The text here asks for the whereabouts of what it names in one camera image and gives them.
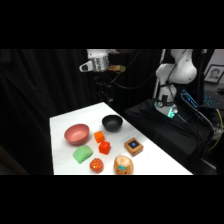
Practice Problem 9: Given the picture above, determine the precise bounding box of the red ball with orange spots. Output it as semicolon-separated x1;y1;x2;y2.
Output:
88;157;105;174

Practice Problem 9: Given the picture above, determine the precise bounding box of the black bowl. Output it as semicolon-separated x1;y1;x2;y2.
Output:
101;114;124;133

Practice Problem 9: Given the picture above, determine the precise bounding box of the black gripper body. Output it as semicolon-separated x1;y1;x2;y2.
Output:
95;71;113;94

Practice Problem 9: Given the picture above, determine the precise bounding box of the yellowish wrist camera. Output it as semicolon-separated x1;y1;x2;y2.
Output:
108;64;127;73

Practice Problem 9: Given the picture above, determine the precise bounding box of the black curtain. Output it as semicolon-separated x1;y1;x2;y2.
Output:
0;49;164;176

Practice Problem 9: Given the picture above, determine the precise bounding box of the yellow cable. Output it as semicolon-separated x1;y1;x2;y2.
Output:
207;108;224;153

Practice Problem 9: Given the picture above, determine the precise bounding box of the blue-lit device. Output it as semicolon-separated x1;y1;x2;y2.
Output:
180;88;201;110

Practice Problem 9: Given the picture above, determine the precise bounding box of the orange cube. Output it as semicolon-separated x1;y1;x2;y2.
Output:
93;130;106;144

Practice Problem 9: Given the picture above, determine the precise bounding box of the framed picture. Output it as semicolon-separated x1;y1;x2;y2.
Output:
203;64;224;85

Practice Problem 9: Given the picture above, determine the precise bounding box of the wooden box with blue circle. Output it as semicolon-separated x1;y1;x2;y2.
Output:
123;137;145;157

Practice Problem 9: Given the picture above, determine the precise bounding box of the red-orange cube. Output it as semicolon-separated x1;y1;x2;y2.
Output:
98;140;112;156

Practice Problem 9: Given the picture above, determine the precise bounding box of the black robot stand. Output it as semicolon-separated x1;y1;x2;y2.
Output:
123;98;216;175

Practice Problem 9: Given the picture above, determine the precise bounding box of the pink bowl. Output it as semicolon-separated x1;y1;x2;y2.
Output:
63;123;91;146

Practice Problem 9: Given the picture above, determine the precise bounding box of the small green light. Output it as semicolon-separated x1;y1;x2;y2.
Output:
166;108;178;120

